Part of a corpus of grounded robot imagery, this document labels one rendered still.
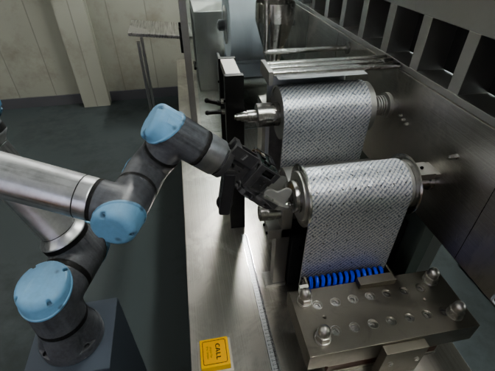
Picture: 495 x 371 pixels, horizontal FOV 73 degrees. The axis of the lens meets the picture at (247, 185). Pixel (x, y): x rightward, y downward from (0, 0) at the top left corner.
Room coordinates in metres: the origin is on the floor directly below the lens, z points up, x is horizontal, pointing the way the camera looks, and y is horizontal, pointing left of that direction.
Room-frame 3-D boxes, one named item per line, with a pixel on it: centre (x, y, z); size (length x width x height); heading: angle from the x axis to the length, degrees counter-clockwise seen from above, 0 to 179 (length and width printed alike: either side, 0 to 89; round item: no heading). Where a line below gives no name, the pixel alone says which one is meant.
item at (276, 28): (1.32, -0.10, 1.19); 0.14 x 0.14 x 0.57
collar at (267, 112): (0.84, -0.05, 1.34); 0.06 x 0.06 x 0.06; 10
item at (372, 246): (0.56, -0.25, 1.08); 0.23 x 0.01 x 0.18; 100
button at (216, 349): (0.40, 0.08, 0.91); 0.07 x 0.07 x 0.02; 10
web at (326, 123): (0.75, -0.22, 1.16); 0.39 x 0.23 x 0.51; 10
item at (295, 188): (0.59, -0.11, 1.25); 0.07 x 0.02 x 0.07; 10
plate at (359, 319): (0.45, -0.31, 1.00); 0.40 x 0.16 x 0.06; 100
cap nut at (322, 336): (0.37, -0.16, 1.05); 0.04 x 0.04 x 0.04
